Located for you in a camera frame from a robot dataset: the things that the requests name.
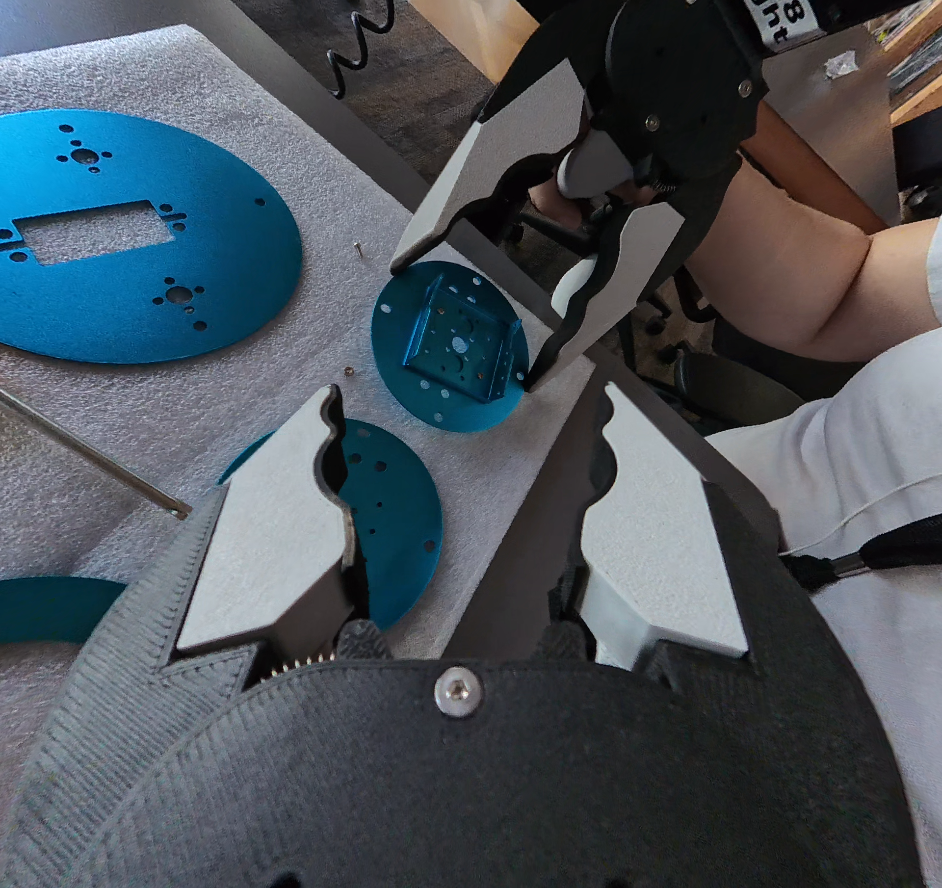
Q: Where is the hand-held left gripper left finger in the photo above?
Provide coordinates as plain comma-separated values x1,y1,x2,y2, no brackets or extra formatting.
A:
175,385,359,652

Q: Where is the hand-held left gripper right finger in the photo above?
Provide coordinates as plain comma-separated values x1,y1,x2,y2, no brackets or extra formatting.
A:
548,382,752,672

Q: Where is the blue square metal bracket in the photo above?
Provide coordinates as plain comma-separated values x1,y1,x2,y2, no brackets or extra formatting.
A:
401,275,523,405

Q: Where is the blue metal ring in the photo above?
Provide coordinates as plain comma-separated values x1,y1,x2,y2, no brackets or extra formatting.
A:
0,577,130,646

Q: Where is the orange-handled screwdriver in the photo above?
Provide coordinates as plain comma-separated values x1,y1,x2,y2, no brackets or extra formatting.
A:
0,386,194,521

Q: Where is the white foam sheet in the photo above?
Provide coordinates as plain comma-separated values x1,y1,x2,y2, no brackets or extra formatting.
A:
0,23,597,793

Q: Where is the coiled black cable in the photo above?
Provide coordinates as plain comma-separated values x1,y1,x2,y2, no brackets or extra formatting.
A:
326,0,424,99

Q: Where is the person's right forearm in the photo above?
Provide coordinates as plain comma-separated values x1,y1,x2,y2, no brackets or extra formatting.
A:
684,159,942,363

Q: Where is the blue plate with rectangular hole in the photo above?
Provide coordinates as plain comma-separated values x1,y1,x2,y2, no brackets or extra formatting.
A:
0,109,304,365

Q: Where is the black lanyard strap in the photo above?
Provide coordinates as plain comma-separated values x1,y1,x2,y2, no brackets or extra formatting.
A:
780,516,942,593

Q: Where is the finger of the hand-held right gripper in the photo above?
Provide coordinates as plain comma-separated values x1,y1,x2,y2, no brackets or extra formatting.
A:
524,204,687,394
389,56,590,276

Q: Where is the person's white shirt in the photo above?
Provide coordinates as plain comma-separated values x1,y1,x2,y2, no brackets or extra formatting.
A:
706,218,942,888

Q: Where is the wooden shelf unit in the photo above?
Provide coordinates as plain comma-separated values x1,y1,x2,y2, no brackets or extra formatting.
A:
868,0,942,127

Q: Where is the small blue round plate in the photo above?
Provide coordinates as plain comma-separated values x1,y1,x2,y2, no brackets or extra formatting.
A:
370,261,531,434
217,418,444,631

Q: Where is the person's right hand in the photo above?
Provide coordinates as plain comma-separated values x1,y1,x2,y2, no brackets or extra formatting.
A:
530,180,584,222

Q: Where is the black office chair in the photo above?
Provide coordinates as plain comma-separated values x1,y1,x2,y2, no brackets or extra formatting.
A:
471,196,599,260
618,270,807,436

